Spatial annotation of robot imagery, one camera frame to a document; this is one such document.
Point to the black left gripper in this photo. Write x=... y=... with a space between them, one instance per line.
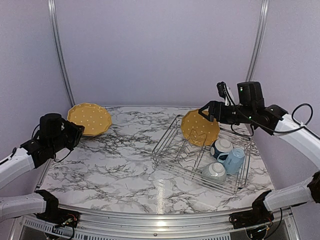
x=76 y=132

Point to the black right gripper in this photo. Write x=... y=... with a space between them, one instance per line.
x=214 y=105

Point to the yellow polka dot plate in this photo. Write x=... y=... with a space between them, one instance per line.
x=198 y=130
x=95 y=118

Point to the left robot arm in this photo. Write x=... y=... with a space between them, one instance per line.
x=52 y=135

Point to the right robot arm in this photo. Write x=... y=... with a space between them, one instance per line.
x=276 y=121

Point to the dark teal mug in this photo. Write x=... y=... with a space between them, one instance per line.
x=221 y=145

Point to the light blue mug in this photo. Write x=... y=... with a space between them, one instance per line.
x=233 y=160

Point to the pale green bowl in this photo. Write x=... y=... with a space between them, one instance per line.
x=214 y=172

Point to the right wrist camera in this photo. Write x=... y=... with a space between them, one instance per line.
x=225 y=92

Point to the metal wire dish rack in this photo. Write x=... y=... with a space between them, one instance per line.
x=175 y=154

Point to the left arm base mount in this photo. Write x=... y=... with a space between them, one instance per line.
x=60 y=217

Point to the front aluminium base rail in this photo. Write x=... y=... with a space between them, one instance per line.
x=108 y=225

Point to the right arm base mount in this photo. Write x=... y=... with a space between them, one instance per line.
x=249 y=218

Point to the right aluminium frame post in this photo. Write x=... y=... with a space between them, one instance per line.
x=261 y=28

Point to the aluminium frame post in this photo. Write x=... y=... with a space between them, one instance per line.
x=261 y=28
x=52 y=10

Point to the left aluminium frame post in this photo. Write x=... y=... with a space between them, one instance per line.
x=52 y=10

